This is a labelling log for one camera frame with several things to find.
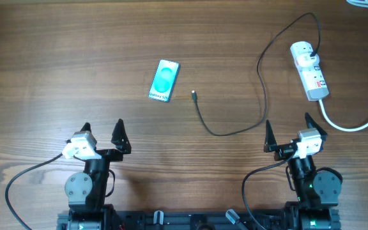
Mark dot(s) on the smartphone with teal screen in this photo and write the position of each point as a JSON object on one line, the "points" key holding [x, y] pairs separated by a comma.
{"points": [[164, 80]]}

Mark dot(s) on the white power strip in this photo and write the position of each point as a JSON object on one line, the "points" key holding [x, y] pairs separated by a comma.
{"points": [[312, 78]]}

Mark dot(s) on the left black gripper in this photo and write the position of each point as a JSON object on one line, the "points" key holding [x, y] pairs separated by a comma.
{"points": [[121, 142]]}

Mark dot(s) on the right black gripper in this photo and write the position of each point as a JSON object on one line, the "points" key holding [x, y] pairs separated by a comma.
{"points": [[283, 151]]}

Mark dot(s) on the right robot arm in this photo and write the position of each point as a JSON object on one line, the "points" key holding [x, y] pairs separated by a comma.
{"points": [[317, 189]]}

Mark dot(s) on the white USB charger plug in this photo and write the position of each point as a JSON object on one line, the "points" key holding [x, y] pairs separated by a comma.
{"points": [[306, 60]]}

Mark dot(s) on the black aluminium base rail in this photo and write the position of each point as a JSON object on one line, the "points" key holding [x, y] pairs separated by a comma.
{"points": [[200, 220]]}

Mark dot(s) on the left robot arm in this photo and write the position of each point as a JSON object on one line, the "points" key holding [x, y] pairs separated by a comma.
{"points": [[86, 190]]}

